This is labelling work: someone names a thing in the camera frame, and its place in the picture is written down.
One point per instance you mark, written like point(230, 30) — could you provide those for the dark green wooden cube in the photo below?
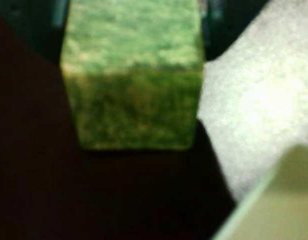
point(133, 75)

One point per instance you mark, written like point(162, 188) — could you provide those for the light green arch block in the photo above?
point(281, 207)

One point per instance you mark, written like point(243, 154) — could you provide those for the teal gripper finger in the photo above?
point(210, 20)
point(59, 12)

